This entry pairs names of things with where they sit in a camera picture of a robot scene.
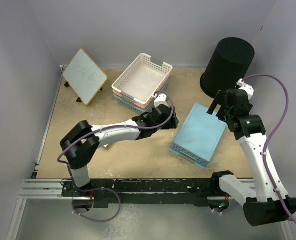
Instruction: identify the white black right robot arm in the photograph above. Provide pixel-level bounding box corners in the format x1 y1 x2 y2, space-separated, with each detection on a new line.
207 88 296 227

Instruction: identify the large black plastic bucket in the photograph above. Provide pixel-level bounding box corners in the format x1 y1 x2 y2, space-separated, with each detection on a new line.
200 37 255 98

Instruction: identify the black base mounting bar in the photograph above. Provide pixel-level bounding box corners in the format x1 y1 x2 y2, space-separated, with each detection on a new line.
61 168 235 210

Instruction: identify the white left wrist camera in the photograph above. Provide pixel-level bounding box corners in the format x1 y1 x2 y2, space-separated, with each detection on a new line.
153 92 168 108

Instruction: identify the bottom blue perforated basket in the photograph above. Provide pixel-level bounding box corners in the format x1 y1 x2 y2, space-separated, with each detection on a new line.
112 79 170 114

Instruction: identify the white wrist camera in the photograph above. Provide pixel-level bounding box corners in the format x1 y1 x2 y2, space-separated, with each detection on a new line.
236 79 254 100
153 92 168 108

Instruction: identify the light blue perforated basket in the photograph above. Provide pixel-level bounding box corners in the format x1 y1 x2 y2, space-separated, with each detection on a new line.
169 103 226 169

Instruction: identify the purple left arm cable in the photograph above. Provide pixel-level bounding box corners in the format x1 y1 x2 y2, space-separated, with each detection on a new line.
56 91 176 176

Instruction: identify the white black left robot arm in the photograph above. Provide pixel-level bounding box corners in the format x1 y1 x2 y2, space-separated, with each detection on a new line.
60 104 178 196

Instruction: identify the pink perforated basket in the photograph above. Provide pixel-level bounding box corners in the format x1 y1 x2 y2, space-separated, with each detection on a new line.
112 74 172 110

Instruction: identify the aluminium table edge rail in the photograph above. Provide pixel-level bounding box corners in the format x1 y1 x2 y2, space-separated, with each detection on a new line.
6 79 62 240

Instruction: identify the small whiteboard yellow frame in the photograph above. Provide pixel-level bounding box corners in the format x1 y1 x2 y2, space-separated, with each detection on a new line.
62 48 108 105

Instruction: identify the white perforated basket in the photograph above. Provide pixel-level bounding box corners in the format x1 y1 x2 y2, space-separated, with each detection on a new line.
111 52 174 105

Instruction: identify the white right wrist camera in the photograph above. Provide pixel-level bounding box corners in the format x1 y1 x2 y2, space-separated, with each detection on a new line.
236 79 254 100

